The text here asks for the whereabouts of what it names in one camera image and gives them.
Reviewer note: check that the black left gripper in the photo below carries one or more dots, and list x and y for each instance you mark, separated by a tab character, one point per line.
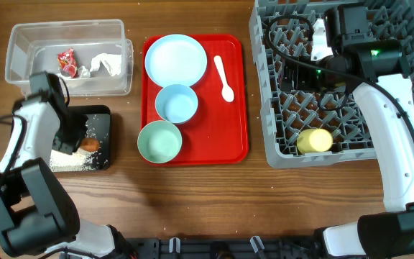
67	144

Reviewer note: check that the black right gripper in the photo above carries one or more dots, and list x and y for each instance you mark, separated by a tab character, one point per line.
301	82

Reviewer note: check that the red snack wrapper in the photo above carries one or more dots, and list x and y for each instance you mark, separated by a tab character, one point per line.
67	63

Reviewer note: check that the yellow plastic cup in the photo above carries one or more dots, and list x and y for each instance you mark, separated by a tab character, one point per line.
314	141

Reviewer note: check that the white napkin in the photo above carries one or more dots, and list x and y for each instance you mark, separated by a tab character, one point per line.
111	62

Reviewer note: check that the mint green bowl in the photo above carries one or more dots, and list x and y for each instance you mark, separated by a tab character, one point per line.
159	142

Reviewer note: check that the light blue bowl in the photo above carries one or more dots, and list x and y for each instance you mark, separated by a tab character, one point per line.
176	103

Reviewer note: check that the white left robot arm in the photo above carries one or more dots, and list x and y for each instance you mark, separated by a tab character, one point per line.
37	216

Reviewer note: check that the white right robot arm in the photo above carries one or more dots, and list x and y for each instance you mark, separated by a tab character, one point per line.
375	72

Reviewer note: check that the black food waste tray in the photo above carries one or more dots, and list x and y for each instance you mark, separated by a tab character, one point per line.
101	122

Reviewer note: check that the grey dishwasher rack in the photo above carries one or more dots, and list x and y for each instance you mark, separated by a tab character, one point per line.
276	33

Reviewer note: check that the white plastic spoon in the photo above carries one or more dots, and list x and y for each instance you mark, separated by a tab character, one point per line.
226	92

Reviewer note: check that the clear plastic bin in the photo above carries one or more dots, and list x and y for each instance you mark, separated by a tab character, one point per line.
33	48

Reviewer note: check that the light blue plate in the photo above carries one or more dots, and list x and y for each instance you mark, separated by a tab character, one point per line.
175	60

